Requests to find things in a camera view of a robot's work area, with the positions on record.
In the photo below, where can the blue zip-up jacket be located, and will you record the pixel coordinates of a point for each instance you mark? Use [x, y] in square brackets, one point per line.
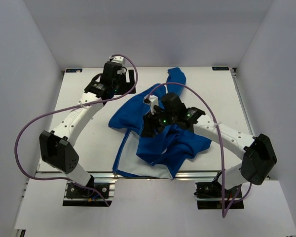
[163, 155]

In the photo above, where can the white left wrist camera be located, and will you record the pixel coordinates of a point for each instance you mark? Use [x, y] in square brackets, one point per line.
[118, 59]

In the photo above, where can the blue right corner label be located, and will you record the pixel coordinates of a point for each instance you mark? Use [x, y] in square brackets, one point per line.
[220, 68]

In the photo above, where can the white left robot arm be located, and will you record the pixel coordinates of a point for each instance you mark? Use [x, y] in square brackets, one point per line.
[57, 146]

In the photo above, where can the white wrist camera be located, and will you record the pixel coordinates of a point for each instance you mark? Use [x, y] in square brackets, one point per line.
[152, 101]
[118, 59]

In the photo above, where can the blue corner label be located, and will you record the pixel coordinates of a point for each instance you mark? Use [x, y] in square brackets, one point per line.
[75, 70]
[220, 68]

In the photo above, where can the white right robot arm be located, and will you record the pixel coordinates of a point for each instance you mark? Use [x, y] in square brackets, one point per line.
[256, 153]

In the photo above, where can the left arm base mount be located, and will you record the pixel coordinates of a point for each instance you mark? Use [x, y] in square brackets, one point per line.
[79, 197]

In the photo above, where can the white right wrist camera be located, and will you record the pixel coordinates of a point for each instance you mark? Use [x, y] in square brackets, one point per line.
[152, 101]

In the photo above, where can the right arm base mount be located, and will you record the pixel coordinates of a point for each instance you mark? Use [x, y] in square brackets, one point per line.
[209, 199]

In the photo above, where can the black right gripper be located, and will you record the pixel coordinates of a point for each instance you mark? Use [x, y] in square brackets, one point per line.
[150, 123]

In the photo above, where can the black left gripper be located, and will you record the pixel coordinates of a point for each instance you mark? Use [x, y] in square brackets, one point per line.
[131, 76]

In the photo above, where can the blue left corner label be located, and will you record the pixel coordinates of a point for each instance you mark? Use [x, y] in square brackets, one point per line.
[75, 70]

